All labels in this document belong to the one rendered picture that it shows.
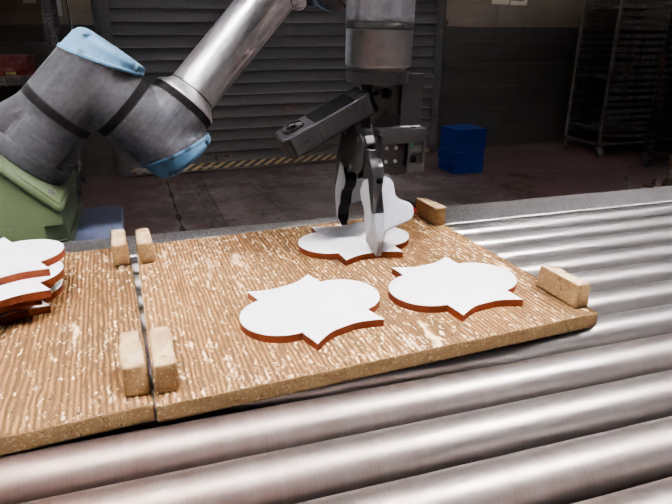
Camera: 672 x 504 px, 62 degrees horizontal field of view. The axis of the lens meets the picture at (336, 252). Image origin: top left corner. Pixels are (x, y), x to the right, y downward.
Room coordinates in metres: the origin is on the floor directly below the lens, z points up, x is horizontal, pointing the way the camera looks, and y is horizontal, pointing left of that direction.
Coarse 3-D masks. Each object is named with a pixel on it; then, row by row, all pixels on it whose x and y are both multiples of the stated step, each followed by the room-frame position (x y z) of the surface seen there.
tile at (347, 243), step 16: (352, 224) 0.72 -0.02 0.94; (304, 240) 0.65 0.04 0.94; (320, 240) 0.65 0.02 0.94; (336, 240) 0.65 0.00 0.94; (352, 240) 0.65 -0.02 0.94; (384, 240) 0.65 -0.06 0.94; (400, 240) 0.65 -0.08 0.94; (320, 256) 0.61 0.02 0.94; (336, 256) 0.61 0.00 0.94; (352, 256) 0.60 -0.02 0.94; (368, 256) 0.61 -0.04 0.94; (384, 256) 0.62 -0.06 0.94; (400, 256) 0.62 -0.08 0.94
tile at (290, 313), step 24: (288, 288) 0.51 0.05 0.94; (312, 288) 0.51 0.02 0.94; (336, 288) 0.51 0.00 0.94; (360, 288) 0.51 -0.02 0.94; (264, 312) 0.46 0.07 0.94; (288, 312) 0.46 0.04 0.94; (312, 312) 0.46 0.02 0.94; (336, 312) 0.46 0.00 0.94; (360, 312) 0.46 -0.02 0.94; (264, 336) 0.42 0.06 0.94; (288, 336) 0.42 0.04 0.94; (312, 336) 0.42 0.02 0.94; (336, 336) 0.43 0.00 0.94
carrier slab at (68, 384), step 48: (96, 288) 0.53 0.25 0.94; (0, 336) 0.43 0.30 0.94; (48, 336) 0.43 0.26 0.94; (96, 336) 0.43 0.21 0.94; (0, 384) 0.36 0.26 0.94; (48, 384) 0.36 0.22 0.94; (96, 384) 0.36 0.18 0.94; (0, 432) 0.30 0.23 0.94; (48, 432) 0.31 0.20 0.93; (96, 432) 0.32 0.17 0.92
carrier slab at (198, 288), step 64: (192, 256) 0.62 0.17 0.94; (256, 256) 0.62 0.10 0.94; (448, 256) 0.62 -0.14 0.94; (192, 320) 0.46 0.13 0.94; (384, 320) 0.46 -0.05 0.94; (448, 320) 0.46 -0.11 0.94; (512, 320) 0.46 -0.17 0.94; (576, 320) 0.47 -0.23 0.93; (192, 384) 0.36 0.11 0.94; (256, 384) 0.36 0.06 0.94; (320, 384) 0.38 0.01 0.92
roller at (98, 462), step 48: (432, 384) 0.38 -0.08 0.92; (480, 384) 0.39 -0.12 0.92; (528, 384) 0.39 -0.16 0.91; (576, 384) 0.40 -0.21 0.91; (144, 432) 0.32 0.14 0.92; (192, 432) 0.32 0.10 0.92; (240, 432) 0.33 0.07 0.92; (288, 432) 0.33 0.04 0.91; (336, 432) 0.34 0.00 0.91; (0, 480) 0.28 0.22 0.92; (48, 480) 0.29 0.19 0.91; (96, 480) 0.29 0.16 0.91
